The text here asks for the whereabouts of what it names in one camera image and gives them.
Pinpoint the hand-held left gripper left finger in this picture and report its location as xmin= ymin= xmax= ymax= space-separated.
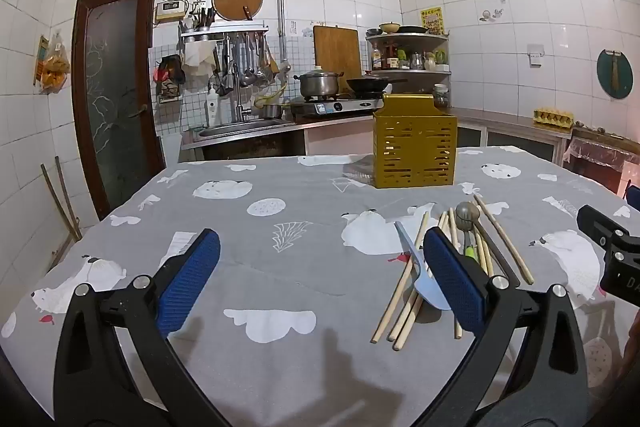
xmin=52 ymin=228 xmax=236 ymax=427

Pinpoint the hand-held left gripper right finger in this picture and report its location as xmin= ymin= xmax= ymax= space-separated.
xmin=422 ymin=227 xmax=590 ymax=427

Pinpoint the light blue plastic spoon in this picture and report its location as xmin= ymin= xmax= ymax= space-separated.
xmin=394 ymin=221 xmax=453 ymax=312

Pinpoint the pile of wooden chopsticks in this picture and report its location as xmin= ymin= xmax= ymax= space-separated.
xmin=371 ymin=194 xmax=535 ymax=352

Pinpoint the grey scoop green handle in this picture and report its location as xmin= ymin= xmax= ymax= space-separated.
xmin=454 ymin=201 xmax=482 ymax=260

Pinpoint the yellow perforated utensil holder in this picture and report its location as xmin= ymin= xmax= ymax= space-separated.
xmin=371 ymin=94 xmax=458 ymax=189

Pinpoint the person's right forearm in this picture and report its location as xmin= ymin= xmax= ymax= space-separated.
xmin=620 ymin=319 xmax=640 ymax=378

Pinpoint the row of hanging kitchen utensils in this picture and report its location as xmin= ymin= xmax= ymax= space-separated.
xmin=214 ymin=33 xmax=280 ymax=96

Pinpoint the wooden table plastic cover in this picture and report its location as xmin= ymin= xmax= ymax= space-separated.
xmin=562 ymin=127 xmax=640 ymax=198

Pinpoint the grey printed tablecloth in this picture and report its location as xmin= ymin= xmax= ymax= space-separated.
xmin=0 ymin=146 xmax=640 ymax=427

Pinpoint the yellow egg carton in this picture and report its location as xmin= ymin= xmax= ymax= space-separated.
xmin=532 ymin=108 xmax=575 ymax=128

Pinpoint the clear plastic wrapper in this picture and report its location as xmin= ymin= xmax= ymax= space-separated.
xmin=342 ymin=155 xmax=377 ymax=186

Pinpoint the wooden stick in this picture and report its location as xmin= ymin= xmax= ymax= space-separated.
xmin=54 ymin=155 xmax=84 ymax=239
xmin=41 ymin=163 xmax=79 ymax=244

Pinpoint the steel sink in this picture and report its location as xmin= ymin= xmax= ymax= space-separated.
xmin=181 ymin=117 xmax=297 ymax=151

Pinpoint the white soap bottle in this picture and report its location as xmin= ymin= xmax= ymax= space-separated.
xmin=206 ymin=83 xmax=221 ymax=128

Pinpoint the steel faucet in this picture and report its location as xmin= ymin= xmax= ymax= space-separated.
xmin=235 ymin=79 xmax=253 ymax=122

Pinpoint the brown frosted glass door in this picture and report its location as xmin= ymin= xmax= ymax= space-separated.
xmin=71 ymin=0 xmax=167 ymax=220

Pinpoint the kitchen counter cabinet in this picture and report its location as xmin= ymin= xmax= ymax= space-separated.
xmin=180 ymin=107 xmax=573 ymax=165

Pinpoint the red black hanging bag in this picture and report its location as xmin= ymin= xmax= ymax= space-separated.
xmin=154 ymin=54 xmax=187 ymax=104

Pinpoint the steel gas stove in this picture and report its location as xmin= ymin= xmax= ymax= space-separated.
xmin=290 ymin=92 xmax=388 ymax=120

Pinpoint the black wok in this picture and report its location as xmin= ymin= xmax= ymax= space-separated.
xmin=345 ymin=76 xmax=408 ymax=95

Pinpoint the white hanging cloth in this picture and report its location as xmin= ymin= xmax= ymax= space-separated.
xmin=181 ymin=43 xmax=217 ymax=78

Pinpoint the steel pot with lid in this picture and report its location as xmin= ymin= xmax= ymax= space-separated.
xmin=293 ymin=66 xmax=345 ymax=100

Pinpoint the row of seasoning bottles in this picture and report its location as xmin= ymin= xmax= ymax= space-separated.
xmin=370 ymin=43 xmax=450 ymax=72

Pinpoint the yellow hanging plastic bag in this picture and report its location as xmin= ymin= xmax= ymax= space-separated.
xmin=34 ymin=33 xmax=72 ymax=95

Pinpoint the steel corner shelf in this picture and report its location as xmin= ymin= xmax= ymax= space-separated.
xmin=365 ymin=32 xmax=452 ymax=80

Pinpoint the rectangular wooden cutting board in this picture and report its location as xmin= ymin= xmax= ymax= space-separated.
xmin=313 ymin=25 xmax=363 ymax=90

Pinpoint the yellow white electrical box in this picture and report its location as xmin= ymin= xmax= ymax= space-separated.
xmin=154 ymin=0 xmax=188 ymax=25

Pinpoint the green round wall board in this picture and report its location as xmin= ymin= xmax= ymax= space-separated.
xmin=596 ymin=48 xmax=634 ymax=100

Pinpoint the steel wall utensil rack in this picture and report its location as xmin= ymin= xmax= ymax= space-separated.
xmin=179 ymin=21 xmax=270 ymax=42

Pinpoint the yellow wall poster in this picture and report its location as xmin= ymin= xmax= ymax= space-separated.
xmin=420 ymin=7 xmax=445 ymax=35

